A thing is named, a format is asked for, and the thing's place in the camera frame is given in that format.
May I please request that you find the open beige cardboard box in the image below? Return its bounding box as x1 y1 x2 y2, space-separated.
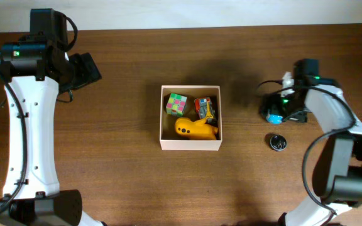
159 85 222 151

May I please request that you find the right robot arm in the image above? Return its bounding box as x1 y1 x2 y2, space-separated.
260 58 362 225

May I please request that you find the black round cap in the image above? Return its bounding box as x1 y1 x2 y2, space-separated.
269 134 287 151

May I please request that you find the multicoloured puzzle cube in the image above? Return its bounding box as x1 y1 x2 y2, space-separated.
166 93 187 117

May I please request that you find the red grey toy truck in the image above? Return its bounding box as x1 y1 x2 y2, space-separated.
194 97 217 125

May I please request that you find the blue ball with eyes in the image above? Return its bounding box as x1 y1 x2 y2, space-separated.
266 114 283 125

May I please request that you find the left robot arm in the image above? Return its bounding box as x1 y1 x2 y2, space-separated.
0 9 101 225

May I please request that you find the orange toy animal figure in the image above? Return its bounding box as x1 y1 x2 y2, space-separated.
175 117 219 140

